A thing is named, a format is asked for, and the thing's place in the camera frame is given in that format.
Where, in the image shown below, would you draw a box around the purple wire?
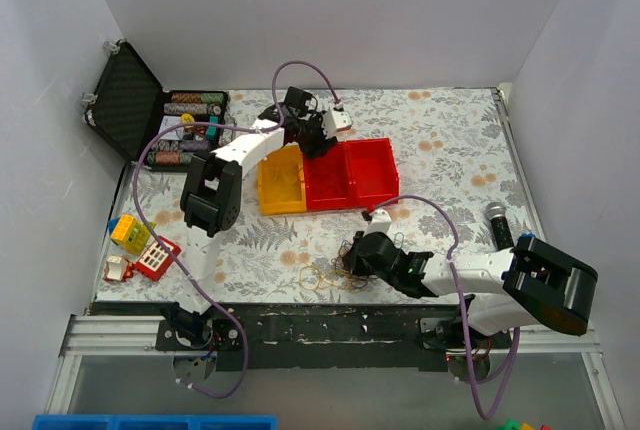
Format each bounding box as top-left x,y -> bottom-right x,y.
332,232 -> 406,291

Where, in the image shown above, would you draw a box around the red plastic bin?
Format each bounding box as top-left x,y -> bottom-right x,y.
346,138 -> 399,207
303,142 -> 350,211

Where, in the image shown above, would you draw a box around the yellow plastic bin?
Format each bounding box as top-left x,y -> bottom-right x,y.
258,145 -> 307,215

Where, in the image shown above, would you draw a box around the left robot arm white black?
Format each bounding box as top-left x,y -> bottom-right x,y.
180,87 -> 352,238

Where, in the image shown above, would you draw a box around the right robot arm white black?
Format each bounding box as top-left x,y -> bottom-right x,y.
341,232 -> 598,348

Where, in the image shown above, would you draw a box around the black silver microphone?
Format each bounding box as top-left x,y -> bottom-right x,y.
484,202 -> 514,250

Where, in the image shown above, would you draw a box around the black poker chip case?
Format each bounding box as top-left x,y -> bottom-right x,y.
84,39 -> 230,172

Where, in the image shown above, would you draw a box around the red white toy block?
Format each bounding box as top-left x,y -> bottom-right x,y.
133,240 -> 173,282

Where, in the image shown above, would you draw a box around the yellow toy brick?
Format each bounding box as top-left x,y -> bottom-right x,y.
107,214 -> 151,255

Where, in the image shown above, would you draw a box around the green red toy blocks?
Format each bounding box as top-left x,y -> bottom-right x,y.
498,419 -> 550,430

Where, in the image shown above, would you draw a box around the small white red toy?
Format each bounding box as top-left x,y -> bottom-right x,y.
103,255 -> 134,282

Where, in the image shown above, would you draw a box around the blue plastic tray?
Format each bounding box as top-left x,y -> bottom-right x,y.
32,414 -> 278,430

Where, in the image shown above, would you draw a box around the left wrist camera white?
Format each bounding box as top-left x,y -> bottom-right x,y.
322,109 -> 353,138

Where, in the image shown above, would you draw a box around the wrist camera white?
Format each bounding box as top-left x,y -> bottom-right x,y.
322,109 -> 353,138
363,208 -> 392,236

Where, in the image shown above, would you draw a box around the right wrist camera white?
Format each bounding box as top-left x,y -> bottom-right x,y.
363,208 -> 392,236

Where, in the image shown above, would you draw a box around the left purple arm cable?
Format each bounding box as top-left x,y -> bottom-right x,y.
130,60 -> 346,399

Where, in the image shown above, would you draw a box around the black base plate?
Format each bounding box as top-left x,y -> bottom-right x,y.
154,302 -> 513,374

